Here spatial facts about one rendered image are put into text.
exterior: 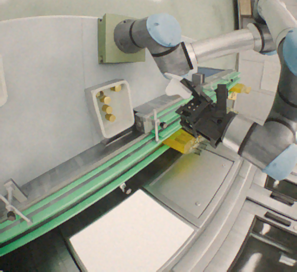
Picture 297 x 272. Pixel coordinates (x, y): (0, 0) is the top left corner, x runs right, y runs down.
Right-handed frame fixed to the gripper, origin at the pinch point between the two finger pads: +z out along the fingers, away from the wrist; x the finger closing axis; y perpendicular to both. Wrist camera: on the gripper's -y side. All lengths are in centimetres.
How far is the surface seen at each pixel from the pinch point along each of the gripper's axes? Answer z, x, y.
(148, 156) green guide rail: 12.2, 32.3, 18.1
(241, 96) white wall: 157, 434, -436
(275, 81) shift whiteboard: 35, 342, -504
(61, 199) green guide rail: 6, 7, 54
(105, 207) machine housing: 6, 30, 51
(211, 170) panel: -12, 49, 0
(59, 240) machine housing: -1, 17, 74
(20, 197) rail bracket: 11, -4, 67
